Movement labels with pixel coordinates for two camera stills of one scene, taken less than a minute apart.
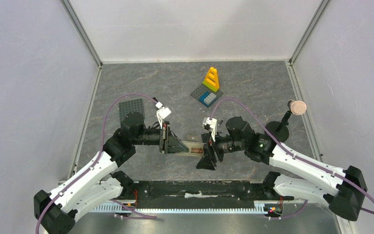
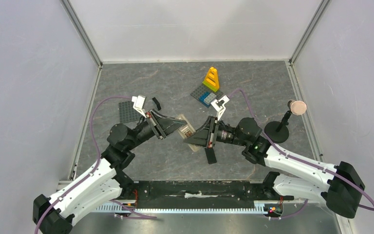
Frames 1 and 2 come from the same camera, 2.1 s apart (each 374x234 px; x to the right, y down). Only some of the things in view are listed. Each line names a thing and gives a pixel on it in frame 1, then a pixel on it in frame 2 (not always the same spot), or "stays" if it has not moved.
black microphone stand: [279, 129] stays
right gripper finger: [208, 160] → [203, 136]
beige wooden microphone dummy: [297, 107] stays
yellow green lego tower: [211, 79] stays
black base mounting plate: [197, 194] stays
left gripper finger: [175, 145] → [165, 124]
